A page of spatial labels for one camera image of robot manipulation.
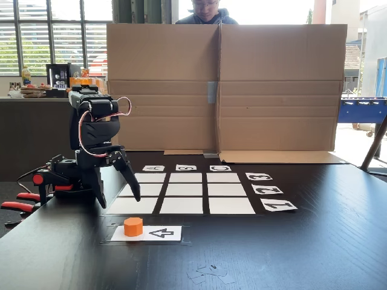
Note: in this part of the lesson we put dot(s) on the round orange token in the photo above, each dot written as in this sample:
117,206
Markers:
133,227

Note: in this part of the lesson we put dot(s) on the white nine-square grid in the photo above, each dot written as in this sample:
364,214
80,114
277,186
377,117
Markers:
181,205

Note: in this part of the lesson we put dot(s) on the paper sheet letter A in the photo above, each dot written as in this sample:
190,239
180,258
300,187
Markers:
153,168

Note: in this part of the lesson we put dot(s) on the paper sheet letter B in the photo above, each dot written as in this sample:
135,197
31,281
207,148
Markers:
186,167

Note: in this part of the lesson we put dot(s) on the dark grey counter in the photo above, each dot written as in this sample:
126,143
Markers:
30,130

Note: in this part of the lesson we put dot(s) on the white arrow paper sheet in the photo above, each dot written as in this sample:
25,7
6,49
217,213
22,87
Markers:
163,233

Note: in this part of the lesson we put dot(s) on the orange juice carton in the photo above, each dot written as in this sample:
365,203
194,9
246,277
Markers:
79,81
102,86

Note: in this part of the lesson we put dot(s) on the grey tape at cardboard foot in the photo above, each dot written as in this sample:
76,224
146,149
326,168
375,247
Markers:
210,154

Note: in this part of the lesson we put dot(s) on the black mini fridge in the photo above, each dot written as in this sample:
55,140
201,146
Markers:
57,75

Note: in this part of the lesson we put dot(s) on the wooden tray with food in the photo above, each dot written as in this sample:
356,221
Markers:
31,90

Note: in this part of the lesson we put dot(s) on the paper sheet letter C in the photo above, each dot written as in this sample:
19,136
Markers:
220,168

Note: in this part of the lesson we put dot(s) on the yellow bottle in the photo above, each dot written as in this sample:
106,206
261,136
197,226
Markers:
26,75

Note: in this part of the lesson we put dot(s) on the grey tape strip on cardboard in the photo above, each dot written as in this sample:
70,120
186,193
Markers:
212,92

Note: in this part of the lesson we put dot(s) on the clear tape scraps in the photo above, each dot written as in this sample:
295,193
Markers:
208,272

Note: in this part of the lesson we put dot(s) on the paper sheet number 3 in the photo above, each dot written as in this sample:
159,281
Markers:
258,176

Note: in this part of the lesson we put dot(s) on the paper sheet number 2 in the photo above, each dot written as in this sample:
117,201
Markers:
267,189

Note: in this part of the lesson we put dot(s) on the paper sheet number 1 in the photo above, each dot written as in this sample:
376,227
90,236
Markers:
278,205

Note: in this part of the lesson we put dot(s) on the person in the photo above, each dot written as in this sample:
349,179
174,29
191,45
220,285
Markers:
208,15

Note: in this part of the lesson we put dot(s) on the large brown cardboard screen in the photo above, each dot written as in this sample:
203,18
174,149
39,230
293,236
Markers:
272,60

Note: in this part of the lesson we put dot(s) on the blue foosball table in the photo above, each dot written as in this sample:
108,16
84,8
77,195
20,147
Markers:
362,110

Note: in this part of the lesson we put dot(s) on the grey metal pole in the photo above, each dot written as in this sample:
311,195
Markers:
373,145

